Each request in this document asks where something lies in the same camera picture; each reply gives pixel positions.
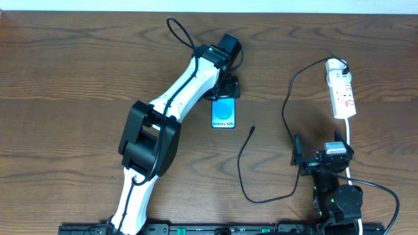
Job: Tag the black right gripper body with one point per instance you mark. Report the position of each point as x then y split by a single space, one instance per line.
313 161

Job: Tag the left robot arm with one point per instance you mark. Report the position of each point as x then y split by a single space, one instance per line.
151 134

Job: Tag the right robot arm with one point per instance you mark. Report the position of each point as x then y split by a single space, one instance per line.
339 205

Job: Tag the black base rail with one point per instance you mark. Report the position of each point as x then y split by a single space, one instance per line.
165 229

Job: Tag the white USB charger plug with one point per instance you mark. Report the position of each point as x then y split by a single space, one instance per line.
335 64

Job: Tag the white power strip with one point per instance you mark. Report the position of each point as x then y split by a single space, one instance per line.
341 94

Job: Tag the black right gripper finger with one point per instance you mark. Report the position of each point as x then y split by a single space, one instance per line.
297 154
342 142

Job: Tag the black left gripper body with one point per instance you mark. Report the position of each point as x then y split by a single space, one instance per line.
230 87

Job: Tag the blue Galaxy smartphone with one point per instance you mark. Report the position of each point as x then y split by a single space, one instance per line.
223 114

